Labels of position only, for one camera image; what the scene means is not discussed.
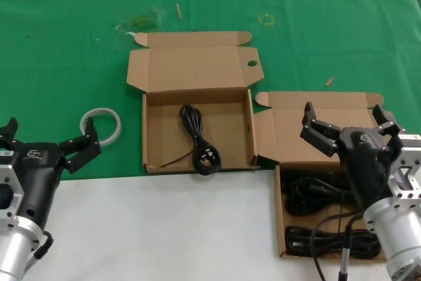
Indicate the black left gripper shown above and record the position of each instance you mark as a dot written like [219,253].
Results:
[36,175]

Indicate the small wooden stick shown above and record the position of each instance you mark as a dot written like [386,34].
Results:
[178,11]
[330,81]

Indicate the green cloth mat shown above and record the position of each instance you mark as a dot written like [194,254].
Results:
[65,64]

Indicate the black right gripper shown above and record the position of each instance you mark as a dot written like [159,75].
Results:
[363,162]

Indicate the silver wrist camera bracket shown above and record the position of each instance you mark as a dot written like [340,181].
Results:
[409,159]
[6,175]

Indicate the clear plastic wrapper scrap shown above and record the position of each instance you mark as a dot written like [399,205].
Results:
[141,21]

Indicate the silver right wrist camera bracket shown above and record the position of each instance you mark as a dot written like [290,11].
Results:
[409,159]

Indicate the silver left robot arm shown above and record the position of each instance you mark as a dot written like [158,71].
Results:
[13,248]

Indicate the open cardboard box with dot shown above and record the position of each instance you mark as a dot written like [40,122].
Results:
[197,70]

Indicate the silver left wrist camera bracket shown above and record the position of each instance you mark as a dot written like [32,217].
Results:
[6,175]

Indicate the clear tape roll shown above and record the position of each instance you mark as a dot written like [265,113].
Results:
[117,128]

